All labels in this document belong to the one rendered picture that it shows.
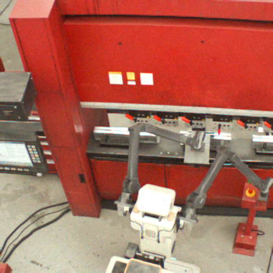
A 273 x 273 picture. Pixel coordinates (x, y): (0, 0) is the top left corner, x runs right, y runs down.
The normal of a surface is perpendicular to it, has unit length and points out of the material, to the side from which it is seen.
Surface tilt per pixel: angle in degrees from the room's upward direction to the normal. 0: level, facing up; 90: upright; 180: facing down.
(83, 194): 90
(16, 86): 0
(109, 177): 90
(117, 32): 90
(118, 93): 90
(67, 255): 0
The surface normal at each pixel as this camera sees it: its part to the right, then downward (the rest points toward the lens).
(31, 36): -0.12, 0.79
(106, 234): -0.07, -0.61
